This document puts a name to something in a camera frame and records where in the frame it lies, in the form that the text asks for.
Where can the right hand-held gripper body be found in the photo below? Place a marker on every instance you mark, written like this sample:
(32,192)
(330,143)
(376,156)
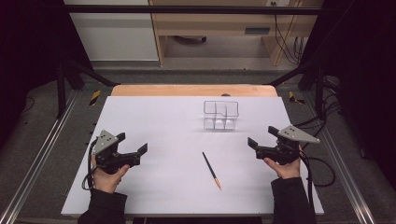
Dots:
(288,151)

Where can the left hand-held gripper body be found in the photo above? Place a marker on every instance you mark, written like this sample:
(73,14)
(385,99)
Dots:
(107,157)

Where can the clear plastic organizer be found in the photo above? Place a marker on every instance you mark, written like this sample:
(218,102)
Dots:
(221,123)

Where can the black pencil with orange tip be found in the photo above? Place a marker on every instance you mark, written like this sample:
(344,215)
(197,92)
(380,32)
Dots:
(211,170)

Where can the person's right hand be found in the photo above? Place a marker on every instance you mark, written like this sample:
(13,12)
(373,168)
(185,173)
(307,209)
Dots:
(288,171)

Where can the person's left hand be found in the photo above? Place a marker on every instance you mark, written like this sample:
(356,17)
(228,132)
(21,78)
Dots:
(107,182)

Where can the white board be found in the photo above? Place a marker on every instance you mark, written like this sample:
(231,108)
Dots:
(168,174)

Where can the yellow and black tape strip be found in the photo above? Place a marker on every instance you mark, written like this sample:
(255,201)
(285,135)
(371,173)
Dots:
(292,98)
(95,97)

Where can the wooden table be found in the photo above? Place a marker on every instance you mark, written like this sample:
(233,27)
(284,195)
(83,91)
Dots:
(186,90)

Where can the white cabinet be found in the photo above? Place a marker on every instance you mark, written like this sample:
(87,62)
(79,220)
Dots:
(115,37)

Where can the black object under desk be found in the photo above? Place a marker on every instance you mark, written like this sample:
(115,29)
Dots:
(191,39)

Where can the light wooden desk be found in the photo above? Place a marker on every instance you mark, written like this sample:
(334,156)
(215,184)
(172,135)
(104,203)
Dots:
(214,26)

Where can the black frame post with strut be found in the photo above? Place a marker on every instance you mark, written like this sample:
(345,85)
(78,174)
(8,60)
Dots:
(319,93)
(61,90)

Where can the aluminium rail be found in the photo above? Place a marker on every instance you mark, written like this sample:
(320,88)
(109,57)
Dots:
(345,174)
(34,168)

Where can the black horizontal frame bar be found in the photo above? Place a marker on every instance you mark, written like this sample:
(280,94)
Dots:
(186,9)

